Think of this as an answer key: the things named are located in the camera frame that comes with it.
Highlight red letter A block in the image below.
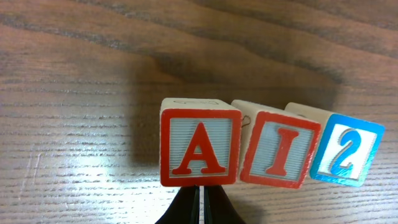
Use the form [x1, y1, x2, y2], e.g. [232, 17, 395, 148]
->
[159, 98, 243, 187]

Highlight red letter I block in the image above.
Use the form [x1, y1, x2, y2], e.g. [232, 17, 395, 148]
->
[231, 100, 321, 189]

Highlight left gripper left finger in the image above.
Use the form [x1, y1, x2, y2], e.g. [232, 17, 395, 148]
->
[155, 186, 200, 224]

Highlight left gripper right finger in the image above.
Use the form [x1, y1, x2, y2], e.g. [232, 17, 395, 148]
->
[204, 185, 246, 224]

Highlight blue number 2 block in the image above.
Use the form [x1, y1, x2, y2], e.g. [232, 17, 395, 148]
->
[285, 102, 385, 187]

